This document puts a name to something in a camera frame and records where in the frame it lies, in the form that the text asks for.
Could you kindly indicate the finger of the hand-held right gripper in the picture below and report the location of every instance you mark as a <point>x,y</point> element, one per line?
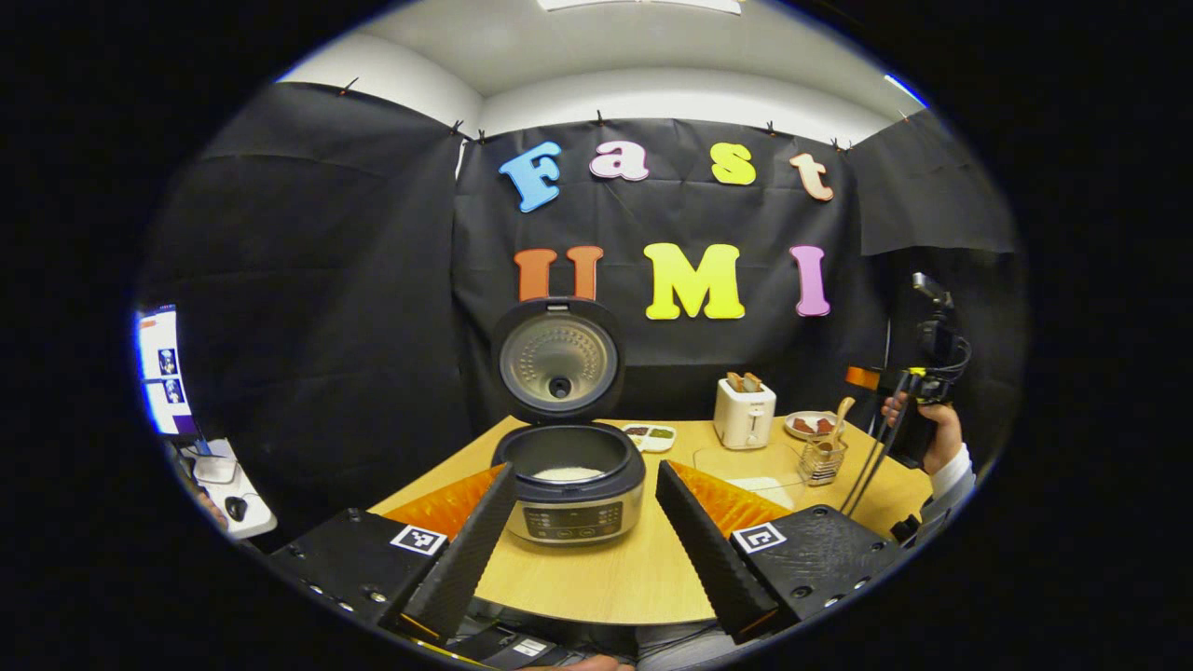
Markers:
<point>862,377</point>

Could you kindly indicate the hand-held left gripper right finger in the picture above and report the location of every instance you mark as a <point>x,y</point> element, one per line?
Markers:
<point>708,559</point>

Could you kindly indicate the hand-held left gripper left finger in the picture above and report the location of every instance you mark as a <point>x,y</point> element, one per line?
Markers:
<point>471,559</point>

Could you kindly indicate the wooden spoon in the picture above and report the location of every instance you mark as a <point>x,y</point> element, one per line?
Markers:
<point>843,410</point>

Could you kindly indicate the clear chopstick holder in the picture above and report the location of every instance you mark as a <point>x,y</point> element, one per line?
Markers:
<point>823,466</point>

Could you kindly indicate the silver black rice cooker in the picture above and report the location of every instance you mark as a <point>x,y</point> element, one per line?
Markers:
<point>573,522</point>

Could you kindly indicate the white rice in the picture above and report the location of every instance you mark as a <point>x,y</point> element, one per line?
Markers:
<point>569,474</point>

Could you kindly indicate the clear plastic rice container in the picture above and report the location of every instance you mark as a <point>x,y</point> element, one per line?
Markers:
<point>736,461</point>

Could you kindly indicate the white round plate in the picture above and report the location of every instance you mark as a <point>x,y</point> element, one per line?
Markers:
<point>792,435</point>

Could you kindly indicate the white toaster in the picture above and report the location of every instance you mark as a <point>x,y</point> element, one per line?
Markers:
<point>744,419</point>

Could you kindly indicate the white divided condiment dish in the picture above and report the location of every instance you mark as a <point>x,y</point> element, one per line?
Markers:
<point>650,438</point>

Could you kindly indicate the white side desk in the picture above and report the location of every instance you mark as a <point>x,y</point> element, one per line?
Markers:
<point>247,485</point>

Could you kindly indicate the black computer mouse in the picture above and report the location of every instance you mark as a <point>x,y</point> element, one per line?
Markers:
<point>237,509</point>

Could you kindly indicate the black backdrop cloth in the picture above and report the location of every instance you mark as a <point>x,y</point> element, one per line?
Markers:
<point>326,326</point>

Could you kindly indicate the computer monitor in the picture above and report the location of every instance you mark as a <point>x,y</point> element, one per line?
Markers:
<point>166,373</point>

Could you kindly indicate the long ceiling light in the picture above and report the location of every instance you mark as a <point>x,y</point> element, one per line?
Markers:
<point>643,5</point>

